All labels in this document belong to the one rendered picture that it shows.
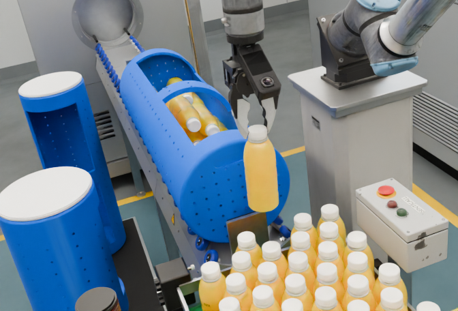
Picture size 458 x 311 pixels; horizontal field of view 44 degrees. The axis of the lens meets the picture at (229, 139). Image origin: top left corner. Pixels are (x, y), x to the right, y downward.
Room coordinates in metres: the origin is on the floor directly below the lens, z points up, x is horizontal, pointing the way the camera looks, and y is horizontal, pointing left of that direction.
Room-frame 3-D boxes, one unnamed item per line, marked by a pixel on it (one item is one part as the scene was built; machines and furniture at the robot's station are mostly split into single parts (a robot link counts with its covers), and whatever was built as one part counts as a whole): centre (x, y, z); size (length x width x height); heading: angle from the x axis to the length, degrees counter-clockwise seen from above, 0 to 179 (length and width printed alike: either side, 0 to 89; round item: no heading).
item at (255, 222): (1.14, -0.01, 0.99); 0.10 x 0.02 x 0.12; 105
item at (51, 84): (2.41, 0.74, 1.03); 0.28 x 0.28 x 0.01
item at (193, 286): (1.06, -0.03, 0.96); 0.40 x 0.01 x 0.03; 105
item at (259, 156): (1.02, -0.05, 1.23); 0.07 x 0.07 x 0.17
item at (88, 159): (2.41, 0.74, 0.59); 0.28 x 0.28 x 0.88
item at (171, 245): (2.13, 0.34, 0.31); 0.06 x 0.06 x 0.63; 15
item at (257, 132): (1.03, -0.06, 1.32); 0.04 x 0.04 x 0.02
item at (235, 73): (1.05, -0.06, 1.46); 0.09 x 0.08 x 0.12; 15
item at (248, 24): (1.05, -0.06, 1.54); 0.08 x 0.08 x 0.05
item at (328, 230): (1.00, -0.18, 1.07); 0.04 x 0.04 x 0.02
